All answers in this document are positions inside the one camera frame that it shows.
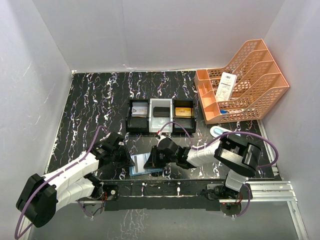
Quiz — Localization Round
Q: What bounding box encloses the blue leather card holder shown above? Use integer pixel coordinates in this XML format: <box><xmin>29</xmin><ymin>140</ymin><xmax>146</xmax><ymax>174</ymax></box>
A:
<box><xmin>129</xmin><ymin>153</ymin><xmax>165</xmax><ymax>178</ymax></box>

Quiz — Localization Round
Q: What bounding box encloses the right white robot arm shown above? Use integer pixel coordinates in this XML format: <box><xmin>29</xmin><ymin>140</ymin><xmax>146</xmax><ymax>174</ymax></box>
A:
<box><xmin>143</xmin><ymin>132</ymin><xmax>262</xmax><ymax>199</ymax></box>

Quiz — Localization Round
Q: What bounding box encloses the white paper receipt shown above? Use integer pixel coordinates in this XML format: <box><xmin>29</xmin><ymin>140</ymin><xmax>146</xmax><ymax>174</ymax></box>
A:
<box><xmin>215</xmin><ymin>72</ymin><xmax>237</xmax><ymax>102</ymax></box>

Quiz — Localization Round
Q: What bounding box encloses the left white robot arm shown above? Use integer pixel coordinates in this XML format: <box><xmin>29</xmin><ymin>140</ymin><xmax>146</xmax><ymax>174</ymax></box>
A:
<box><xmin>16</xmin><ymin>132</ymin><xmax>134</xmax><ymax>228</ymax></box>

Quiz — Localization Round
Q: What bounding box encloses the gold credit card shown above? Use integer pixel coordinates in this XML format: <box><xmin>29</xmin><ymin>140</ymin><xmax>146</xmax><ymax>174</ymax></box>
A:
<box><xmin>174</xmin><ymin>107</ymin><xmax>194</xmax><ymax>118</ymax></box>

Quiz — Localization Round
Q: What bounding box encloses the three-compartment black white tray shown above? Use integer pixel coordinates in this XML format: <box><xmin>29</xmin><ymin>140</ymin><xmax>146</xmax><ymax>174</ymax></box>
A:
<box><xmin>125</xmin><ymin>98</ymin><xmax>197</xmax><ymax>134</ymax></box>

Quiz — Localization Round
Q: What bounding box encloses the black credit card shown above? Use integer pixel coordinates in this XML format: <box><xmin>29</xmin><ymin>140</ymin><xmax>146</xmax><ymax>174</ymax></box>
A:
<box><xmin>152</xmin><ymin>106</ymin><xmax>170</xmax><ymax>117</ymax></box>

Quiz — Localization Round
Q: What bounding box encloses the packaged nail clipper blister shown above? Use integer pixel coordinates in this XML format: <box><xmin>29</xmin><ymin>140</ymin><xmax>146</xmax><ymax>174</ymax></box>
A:
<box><xmin>209</xmin><ymin>126</ymin><xmax>230</xmax><ymax>138</ymax></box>

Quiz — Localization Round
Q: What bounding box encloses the aluminium frame rail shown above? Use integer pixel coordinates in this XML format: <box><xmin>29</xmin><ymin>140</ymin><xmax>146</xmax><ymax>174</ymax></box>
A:
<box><xmin>18</xmin><ymin>181</ymin><xmax>310</xmax><ymax>240</ymax></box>

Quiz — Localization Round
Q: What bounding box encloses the orange mesh file organizer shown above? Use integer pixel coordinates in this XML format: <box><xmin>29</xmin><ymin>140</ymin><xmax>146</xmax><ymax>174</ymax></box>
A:
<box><xmin>194</xmin><ymin>39</ymin><xmax>290</xmax><ymax>125</ymax></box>

